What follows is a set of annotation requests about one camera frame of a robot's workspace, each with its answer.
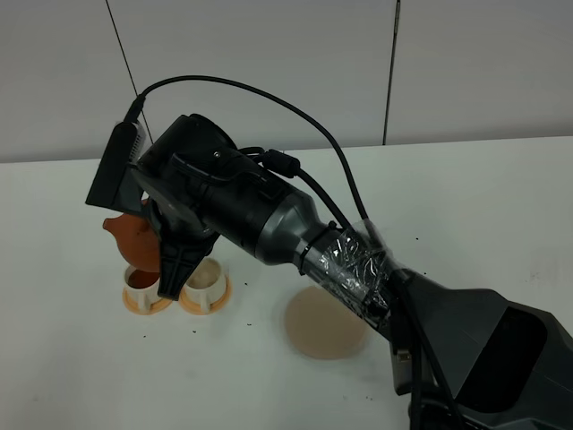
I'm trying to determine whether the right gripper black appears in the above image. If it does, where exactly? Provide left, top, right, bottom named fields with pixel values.
left=133, top=115, right=291, bottom=301

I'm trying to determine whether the brown clay teapot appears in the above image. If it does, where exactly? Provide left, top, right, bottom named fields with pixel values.
left=102, top=213, right=160, bottom=273

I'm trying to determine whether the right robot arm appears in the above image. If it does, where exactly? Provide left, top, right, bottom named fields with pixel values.
left=131, top=115, right=572, bottom=429

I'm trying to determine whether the beige round teapot coaster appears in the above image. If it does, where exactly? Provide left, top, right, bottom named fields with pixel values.
left=284, top=286, right=369, bottom=360

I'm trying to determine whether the right white teacup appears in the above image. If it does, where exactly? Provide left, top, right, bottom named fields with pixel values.
left=184, top=258, right=225, bottom=300

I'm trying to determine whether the white teacup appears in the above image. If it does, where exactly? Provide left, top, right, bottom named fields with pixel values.
left=184, top=258, right=225, bottom=300
left=122, top=266, right=172, bottom=315

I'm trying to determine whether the left white teacup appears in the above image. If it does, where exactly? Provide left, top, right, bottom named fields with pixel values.
left=122, top=266, right=172, bottom=315

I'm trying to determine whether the right orange coaster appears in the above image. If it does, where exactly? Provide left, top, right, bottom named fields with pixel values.
left=179, top=275, right=233, bottom=315

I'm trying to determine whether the orange coaster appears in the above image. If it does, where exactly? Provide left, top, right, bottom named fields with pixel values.
left=122, top=287, right=172, bottom=315
left=179, top=275, right=233, bottom=315

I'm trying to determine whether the left orange coaster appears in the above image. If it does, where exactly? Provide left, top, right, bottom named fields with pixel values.
left=122, top=287, right=172, bottom=315

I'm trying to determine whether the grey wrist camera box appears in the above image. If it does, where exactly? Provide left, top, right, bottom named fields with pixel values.
left=85, top=122, right=145, bottom=216

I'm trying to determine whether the black camera cable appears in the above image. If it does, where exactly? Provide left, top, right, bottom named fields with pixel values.
left=123, top=74, right=386, bottom=252

